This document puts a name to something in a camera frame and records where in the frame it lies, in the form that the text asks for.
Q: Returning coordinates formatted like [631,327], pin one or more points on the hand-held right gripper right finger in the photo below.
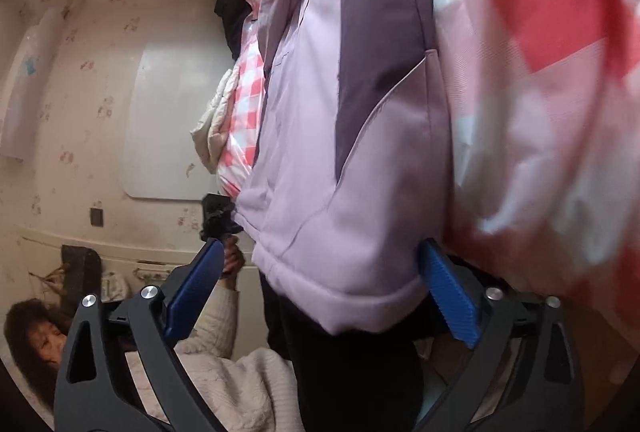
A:
[450,297]

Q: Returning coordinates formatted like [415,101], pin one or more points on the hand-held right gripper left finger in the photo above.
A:
[195,292]

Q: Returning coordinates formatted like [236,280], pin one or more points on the lilac and purple jacket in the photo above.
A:
[310,162]

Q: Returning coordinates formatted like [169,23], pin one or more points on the person's left forearm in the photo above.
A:
[215,312]

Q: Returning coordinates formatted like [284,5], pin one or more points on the person's left hand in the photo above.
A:
[233,257]

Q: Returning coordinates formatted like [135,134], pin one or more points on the beige quilt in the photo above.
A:
[217,122]

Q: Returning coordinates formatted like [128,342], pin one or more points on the person's white sweater torso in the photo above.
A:
[235,387]

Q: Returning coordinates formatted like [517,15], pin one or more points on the dark bag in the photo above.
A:
[80,272]

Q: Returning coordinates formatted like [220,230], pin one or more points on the person's black pants legs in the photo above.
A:
[350,377]

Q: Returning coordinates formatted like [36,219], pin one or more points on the person's head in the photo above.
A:
[35,352]

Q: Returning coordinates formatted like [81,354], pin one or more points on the bed with pink checked cover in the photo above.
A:
[525,112]

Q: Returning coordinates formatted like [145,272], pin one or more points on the black coat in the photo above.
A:
[232,2]

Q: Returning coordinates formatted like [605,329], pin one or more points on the white wall panel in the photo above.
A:
[175,122]

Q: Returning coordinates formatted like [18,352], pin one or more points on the black wall switch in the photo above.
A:
[96,218]

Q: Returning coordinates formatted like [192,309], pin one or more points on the white wall poster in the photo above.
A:
[30,87]

